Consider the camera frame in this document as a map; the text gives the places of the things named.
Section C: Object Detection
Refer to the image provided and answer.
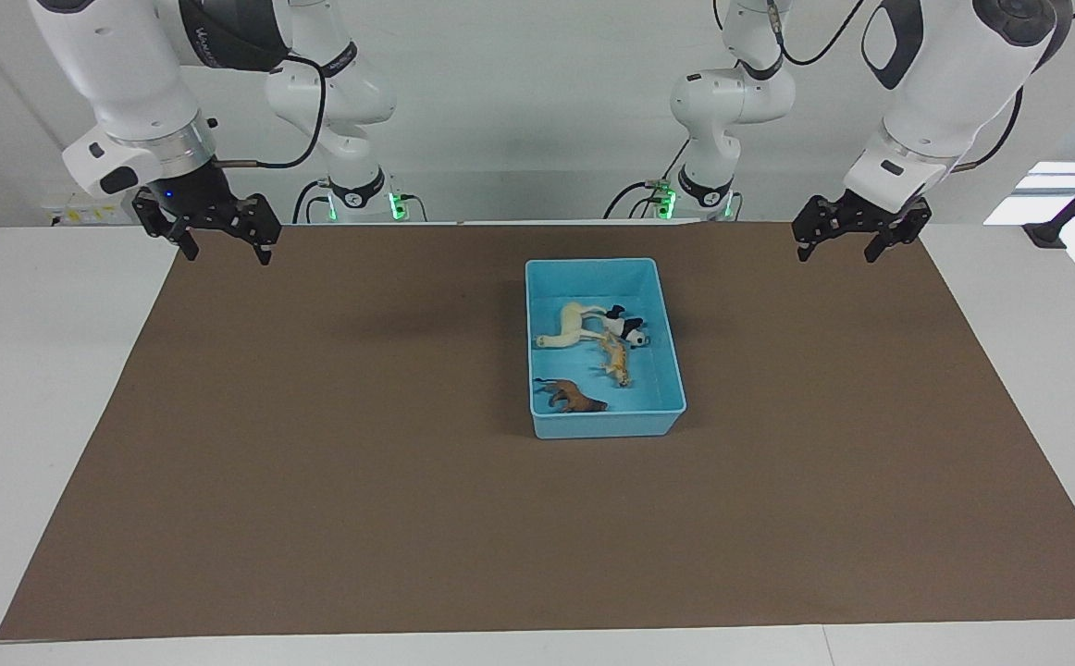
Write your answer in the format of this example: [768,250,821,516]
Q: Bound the black white panda toy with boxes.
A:
[603,305,648,348]

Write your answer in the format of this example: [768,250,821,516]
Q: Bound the orange striped tiger toy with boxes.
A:
[597,333,634,388]

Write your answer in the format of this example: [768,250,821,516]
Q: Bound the cream white horse toy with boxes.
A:
[536,302,609,350]

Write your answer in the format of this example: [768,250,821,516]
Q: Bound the brown lion toy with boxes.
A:
[534,377,611,414]

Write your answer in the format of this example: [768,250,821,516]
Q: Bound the white box yellow labels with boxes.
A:
[45,192,141,226]

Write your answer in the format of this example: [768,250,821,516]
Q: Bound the light blue storage box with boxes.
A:
[525,258,688,440]

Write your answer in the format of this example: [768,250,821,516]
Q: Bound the bright window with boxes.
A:
[983,160,1075,226]

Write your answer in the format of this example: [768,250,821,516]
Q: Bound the brown table mat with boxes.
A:
[0,220,1075,641]

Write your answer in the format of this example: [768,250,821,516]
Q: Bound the black right base cable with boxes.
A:
[292,180,327,224]

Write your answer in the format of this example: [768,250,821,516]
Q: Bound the black base cable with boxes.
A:
[292,180,327,224]
[603,180,663,220]

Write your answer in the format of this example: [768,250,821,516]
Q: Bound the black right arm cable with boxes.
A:
[214,54,328,170]

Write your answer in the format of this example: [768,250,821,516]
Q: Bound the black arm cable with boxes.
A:
[214,54,328,170]
[949,88,1025,174]

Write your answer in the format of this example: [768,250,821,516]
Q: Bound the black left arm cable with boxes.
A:
[949,88,1025,174]

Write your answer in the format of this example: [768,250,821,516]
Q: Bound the black left base cable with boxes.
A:
[603,180,663,220]

